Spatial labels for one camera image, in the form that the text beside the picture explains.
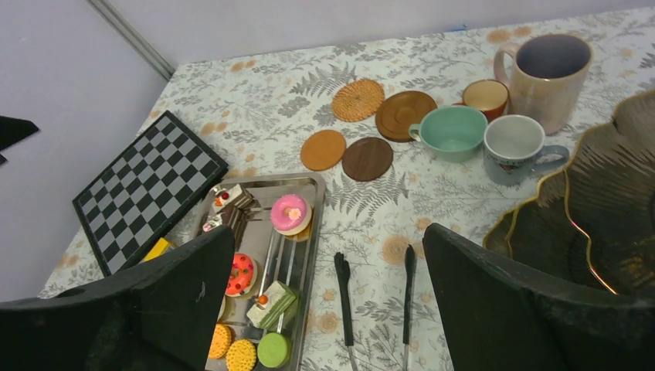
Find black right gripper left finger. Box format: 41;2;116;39
1;227;235;370

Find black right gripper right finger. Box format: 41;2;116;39
423;223;654;370

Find red frosted donut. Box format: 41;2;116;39
225;253;257;298

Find black metal tongs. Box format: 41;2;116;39
334;245;416;370

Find pink frosted donut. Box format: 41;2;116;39
270;194;313;236

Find orange waffle cookie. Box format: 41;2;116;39
208;324;232;359

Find yellow block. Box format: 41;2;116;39
142;238;175;262

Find yellow waffle cookie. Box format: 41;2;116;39
226;339;257;371

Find green layered cake slice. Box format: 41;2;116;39
246;281;297;330

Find chocolate cake slice pink topping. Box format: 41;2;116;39
202;206;246;234

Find green macaron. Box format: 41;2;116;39
257;332;291;368

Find black white chessboard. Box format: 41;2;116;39
72;111;229;277

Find three tier black cake stand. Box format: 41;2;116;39
483;91;654;298

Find chocolate cake slice with cherry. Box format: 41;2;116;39
212;184;258;213

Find stainless steel tray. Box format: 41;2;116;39
191;172;326;370

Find grey patterned mug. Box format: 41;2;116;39
483;114;570;186

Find mint green cup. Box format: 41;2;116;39
408;105;488;163

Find dark walnut coaster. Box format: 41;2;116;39
341;137;393;182

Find small red cup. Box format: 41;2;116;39
457;79;510;123

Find brown wooden saucer coaster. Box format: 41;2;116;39
375;90;437;142

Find light orange wooden coaster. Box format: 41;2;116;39
300;130;347;171

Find woven rattan coaster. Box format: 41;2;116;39
331;79;385;122

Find aluminium frame post left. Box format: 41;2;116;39
87;0;175;80

